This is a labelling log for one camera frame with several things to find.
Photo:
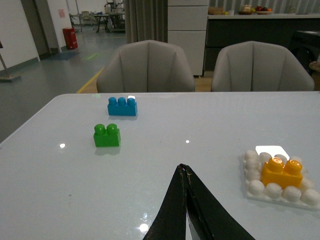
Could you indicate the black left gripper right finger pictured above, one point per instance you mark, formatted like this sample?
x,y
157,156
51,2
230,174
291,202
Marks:
x,y
209,218

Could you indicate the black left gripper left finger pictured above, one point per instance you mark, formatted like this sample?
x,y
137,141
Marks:
x,y
170,222

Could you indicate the yellow two-stud toy block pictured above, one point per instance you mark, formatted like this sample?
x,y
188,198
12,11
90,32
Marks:
x,y
283,174

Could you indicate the green two-stud toy block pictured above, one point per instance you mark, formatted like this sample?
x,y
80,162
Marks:
x,y
107,136

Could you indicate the blue three-stud toy block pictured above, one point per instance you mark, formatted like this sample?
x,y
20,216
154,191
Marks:
x,y
122,106

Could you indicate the sign stand with base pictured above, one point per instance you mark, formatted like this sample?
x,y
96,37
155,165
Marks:
x,y
8,77

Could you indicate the left grey upholstered chair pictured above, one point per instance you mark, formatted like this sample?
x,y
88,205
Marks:
x,y
147,66

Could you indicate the grey upholstered chair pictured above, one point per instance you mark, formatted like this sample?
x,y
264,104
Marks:
x,y
254,66
147,66

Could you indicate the right grey upholstered chair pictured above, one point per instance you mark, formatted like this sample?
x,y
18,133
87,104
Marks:
x,y
254,66

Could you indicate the dark counter with white top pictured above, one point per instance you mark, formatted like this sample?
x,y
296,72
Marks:
x,y
278,29

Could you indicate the black appliance box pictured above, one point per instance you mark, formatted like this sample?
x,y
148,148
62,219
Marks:
x,y
305,46

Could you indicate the white drawer cabinet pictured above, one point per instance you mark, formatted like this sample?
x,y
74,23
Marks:
x,y
187,28

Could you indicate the grey curtain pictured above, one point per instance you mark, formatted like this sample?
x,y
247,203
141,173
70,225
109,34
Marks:
x,y
146,20

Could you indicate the background work table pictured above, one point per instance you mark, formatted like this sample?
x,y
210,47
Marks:
x,y
110,22

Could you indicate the woven basket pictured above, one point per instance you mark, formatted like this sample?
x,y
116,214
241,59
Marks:
x,y
216,10

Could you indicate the bread bowl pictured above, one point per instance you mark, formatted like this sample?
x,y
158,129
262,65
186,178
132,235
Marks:
x,y
246,9

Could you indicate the red box on floor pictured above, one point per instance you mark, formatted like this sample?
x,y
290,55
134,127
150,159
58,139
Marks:
x,y
70,38

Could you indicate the fruit plate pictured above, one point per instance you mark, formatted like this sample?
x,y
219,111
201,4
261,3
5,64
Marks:
x,y
263,10

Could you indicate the white studded base plate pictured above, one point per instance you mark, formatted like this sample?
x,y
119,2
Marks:
x,y
305,196

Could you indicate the pink paper on wall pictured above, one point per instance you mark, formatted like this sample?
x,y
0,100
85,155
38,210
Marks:
x,y
61,13

